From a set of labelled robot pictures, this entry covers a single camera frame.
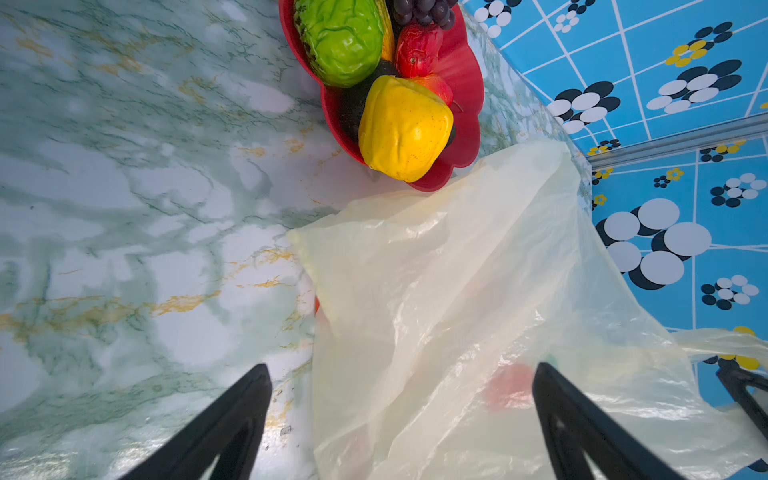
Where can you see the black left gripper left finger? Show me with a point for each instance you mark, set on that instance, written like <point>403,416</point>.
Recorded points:
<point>224,438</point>

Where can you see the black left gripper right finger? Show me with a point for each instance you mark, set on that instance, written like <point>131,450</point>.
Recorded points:
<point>579,435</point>

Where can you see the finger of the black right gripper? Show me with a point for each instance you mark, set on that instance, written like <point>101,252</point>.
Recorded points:
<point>748,390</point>

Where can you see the translucent cream plastic bag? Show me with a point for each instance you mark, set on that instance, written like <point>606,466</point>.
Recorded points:
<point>437,309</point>

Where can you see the yellow bell pepper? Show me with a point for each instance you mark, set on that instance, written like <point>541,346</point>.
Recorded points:
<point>404,128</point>

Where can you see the red flower-shaped plate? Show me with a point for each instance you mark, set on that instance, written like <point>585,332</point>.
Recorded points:
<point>457,66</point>

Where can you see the green bumpy fruit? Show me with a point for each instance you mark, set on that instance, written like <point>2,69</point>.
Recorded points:
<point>343,39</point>

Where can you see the dark avocado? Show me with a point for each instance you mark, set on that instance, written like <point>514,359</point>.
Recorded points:
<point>353,99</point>

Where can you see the red yellow mango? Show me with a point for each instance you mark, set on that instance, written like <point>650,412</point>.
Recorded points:
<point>438,86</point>

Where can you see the red strawberry fruit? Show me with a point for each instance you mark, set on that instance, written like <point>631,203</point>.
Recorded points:
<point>417,51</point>

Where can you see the dark purple grapes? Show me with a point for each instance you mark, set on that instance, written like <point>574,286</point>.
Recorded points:
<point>424,12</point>

